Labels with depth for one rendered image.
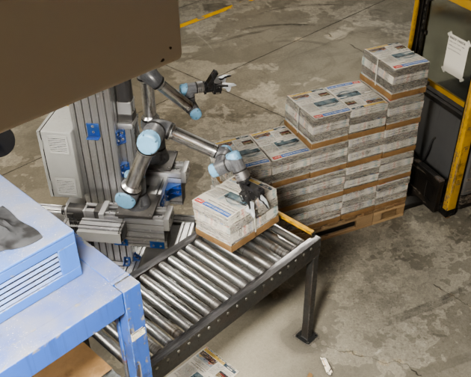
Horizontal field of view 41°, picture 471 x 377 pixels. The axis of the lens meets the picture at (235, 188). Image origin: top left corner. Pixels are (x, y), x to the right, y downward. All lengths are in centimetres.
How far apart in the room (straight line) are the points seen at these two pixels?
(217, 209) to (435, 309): 176
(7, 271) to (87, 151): 184
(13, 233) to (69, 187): 182
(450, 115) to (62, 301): 355
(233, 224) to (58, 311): 137
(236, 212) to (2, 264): 152
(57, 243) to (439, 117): 361
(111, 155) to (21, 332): 185
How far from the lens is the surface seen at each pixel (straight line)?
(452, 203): 511
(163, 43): 57
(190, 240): 355
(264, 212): 348
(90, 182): 399
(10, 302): 220
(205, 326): 309
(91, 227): 382
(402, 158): 478
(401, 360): 410
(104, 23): 52
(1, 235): 222
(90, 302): 221
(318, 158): 432
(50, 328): 216
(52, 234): 219
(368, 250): 476
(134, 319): 233
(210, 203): 340
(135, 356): 246
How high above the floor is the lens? 309
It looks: 36 degrees down
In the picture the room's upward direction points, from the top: 1 degrees counter-clockwise
